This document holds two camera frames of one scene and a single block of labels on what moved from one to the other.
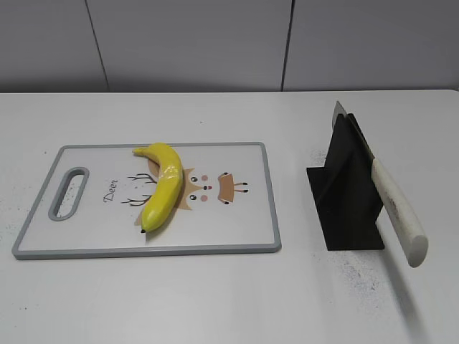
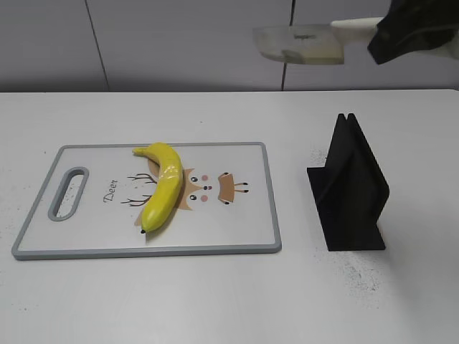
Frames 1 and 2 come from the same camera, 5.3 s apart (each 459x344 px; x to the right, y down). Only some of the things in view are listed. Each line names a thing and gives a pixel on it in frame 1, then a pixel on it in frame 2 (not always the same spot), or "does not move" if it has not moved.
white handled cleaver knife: [396, 208] → [314, 44]
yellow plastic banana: [168, 189] does not move
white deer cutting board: [97, 198] does not move
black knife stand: [345, 190] does not move
